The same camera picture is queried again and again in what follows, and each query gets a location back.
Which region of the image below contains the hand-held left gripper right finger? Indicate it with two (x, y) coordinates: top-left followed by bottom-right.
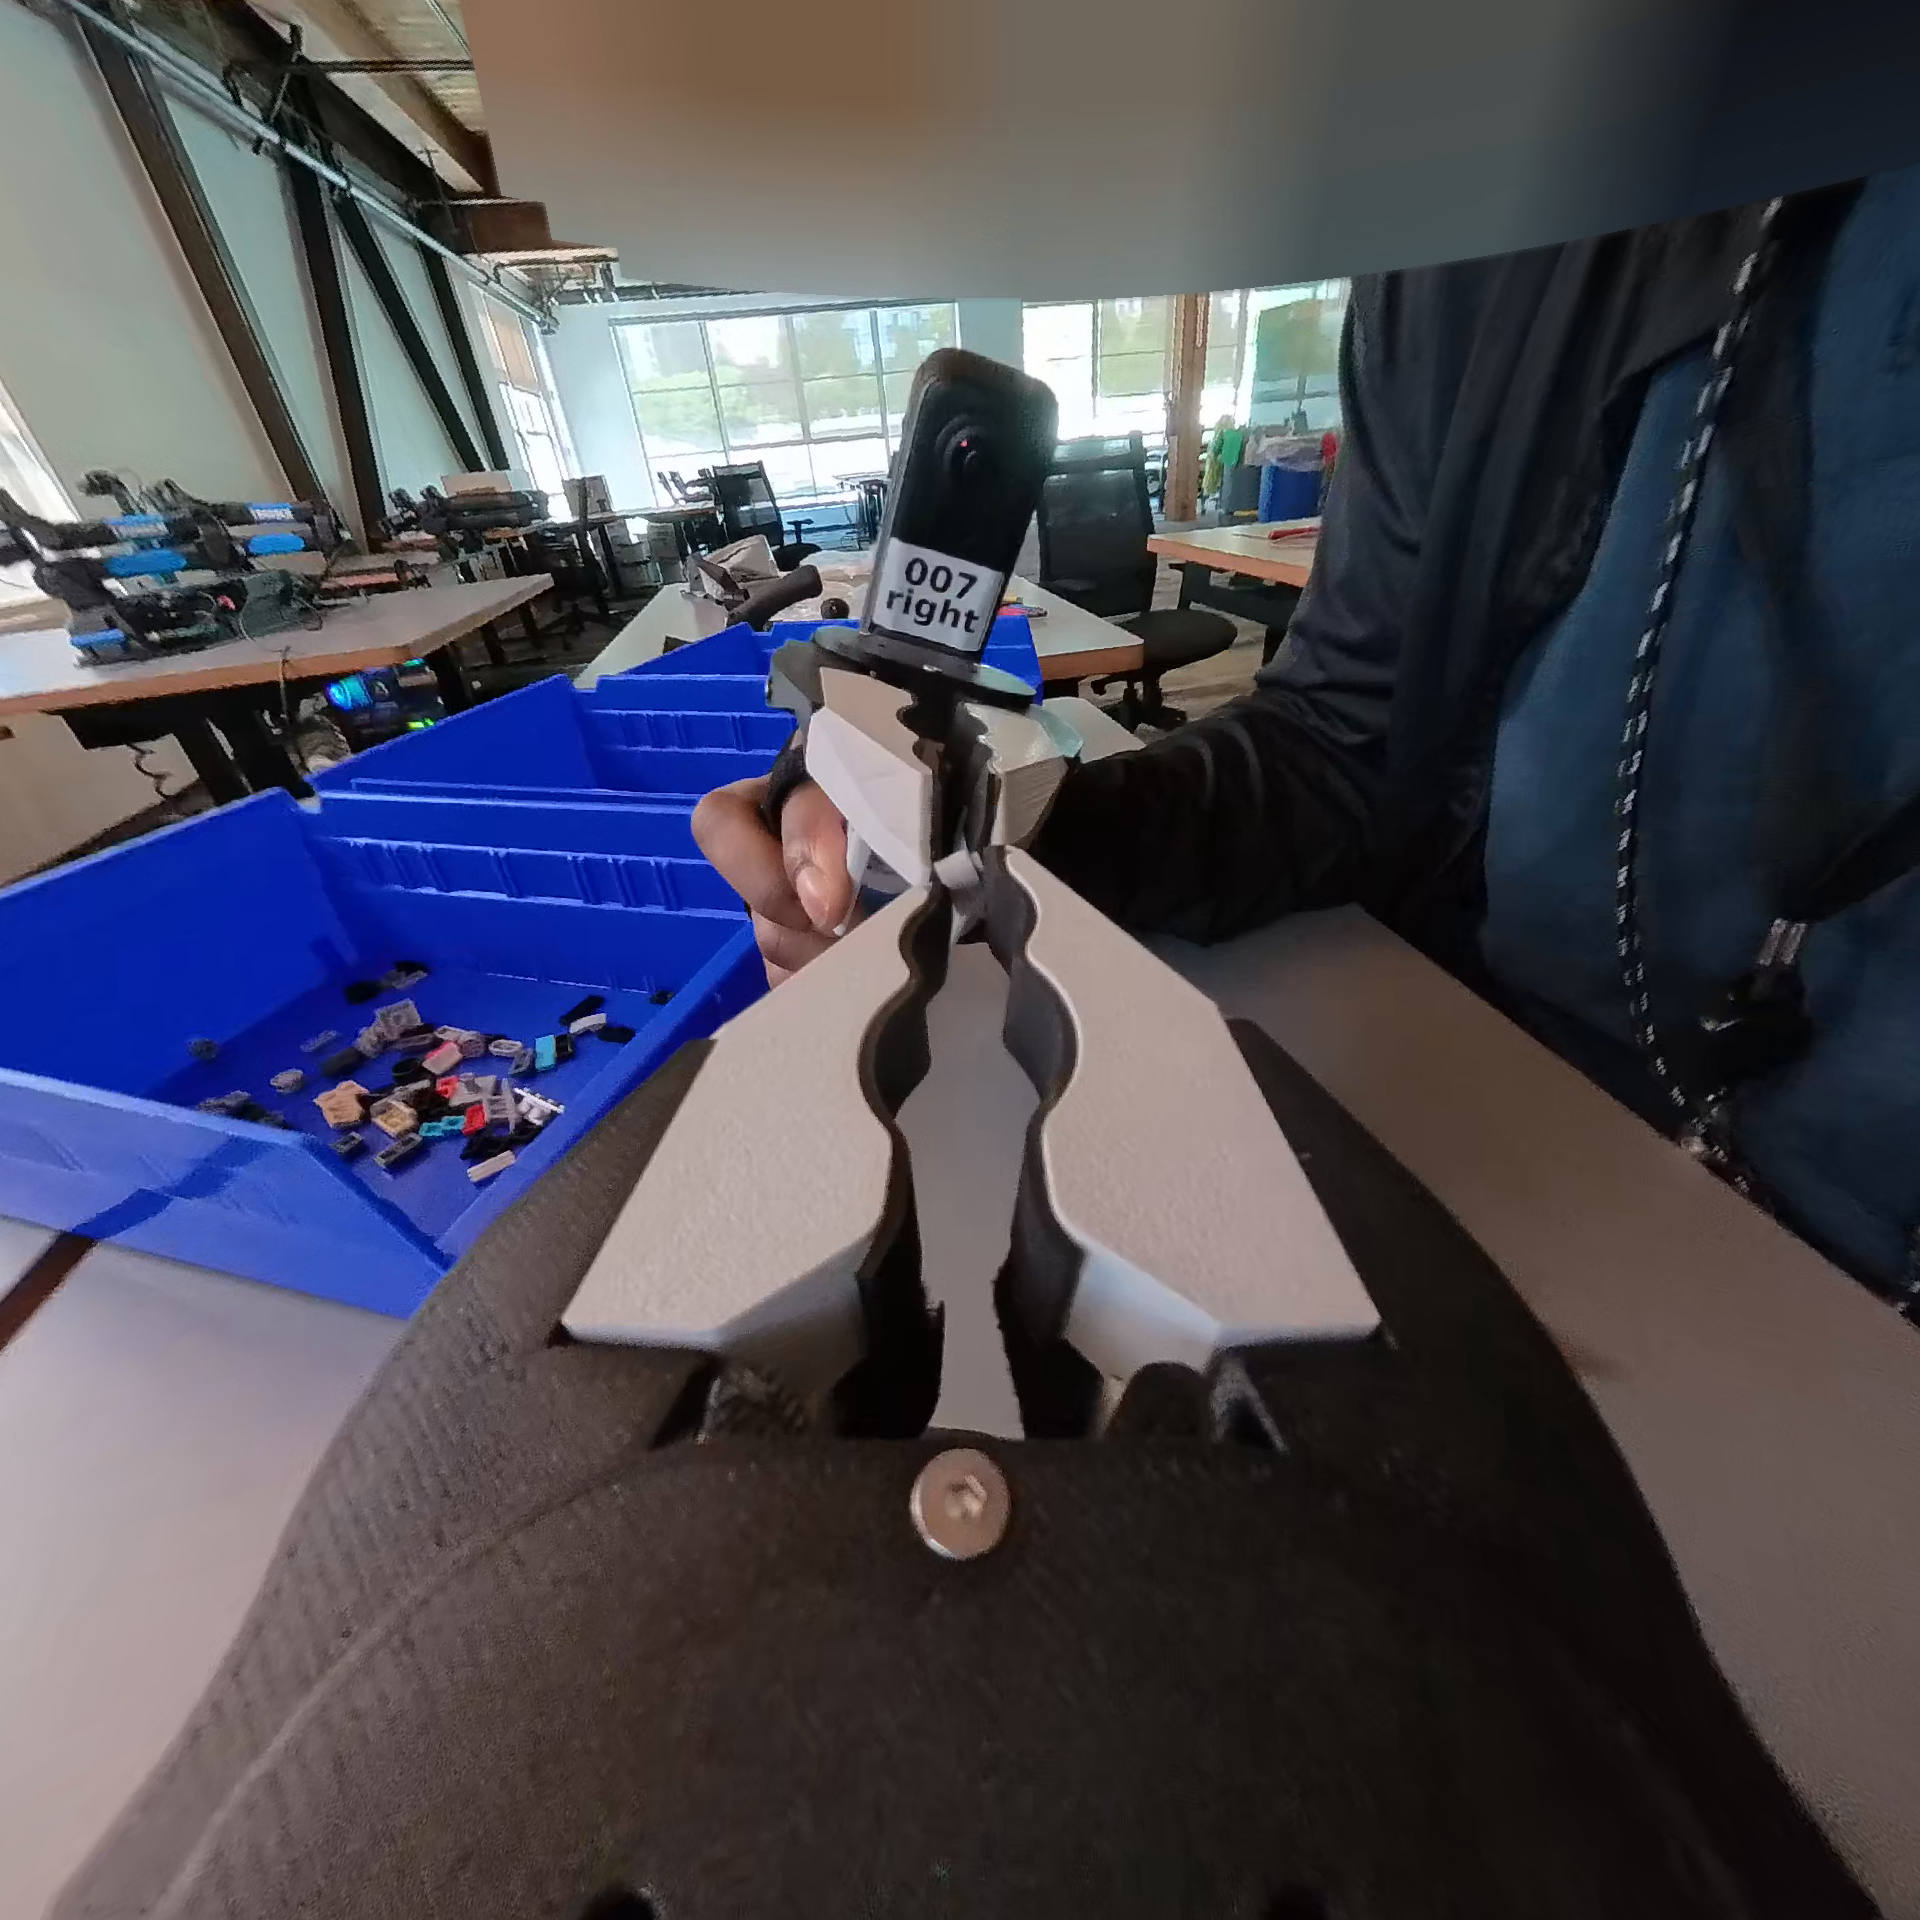
(990, 846), (1384, 1422)

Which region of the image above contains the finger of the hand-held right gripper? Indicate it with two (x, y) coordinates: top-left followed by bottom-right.
(975, 716), (1085, 876)
(803, 669), (943, 905)

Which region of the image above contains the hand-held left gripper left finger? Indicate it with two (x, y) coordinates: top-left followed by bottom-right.
(553, 878), (961, 1435)

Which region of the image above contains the blue plastic bin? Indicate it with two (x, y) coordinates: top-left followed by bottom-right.
(0, 787), (772, 1324)
(300, 669), (816, 920)
(574, 613), (1047, 756)

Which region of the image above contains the person's right forearm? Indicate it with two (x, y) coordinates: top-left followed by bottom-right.
(1031, 681), (1388, 950)

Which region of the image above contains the wooden top desk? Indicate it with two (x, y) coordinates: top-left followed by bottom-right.
(1142, 519), (1333, 663)

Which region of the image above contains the grey work desk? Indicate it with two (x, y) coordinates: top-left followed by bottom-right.
(0, 901), (1920, 1920)

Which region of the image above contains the person's right hand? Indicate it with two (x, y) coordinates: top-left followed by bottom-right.
(690, 768), (873, 996)

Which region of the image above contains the black office chair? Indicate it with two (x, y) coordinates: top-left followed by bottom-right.
(702, 456), (818, 573)
(1031, 429), (1244, 735)

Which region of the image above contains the grey black handheld device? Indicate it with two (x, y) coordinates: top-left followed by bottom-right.
(683, 543), (825, 632)

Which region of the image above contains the pile of loose bricks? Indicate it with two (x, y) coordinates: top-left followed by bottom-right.
(183, 967), (635, 1189)

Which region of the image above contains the person's black jacket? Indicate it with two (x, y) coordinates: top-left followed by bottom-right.
(1258, 179), (1920, 1081)

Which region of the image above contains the rainbow-lit computer tower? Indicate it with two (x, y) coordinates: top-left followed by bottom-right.
(315, 663), (449, 743)

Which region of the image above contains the equipment workbench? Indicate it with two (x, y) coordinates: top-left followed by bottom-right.
(0, 578), (560, 803)

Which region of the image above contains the person's navy hoodie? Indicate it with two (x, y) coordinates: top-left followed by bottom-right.
(1473, 179), (1920, 1310)

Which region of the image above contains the black white drawstring cord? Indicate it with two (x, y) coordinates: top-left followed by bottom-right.
(1608, 196), (1824, 1207)

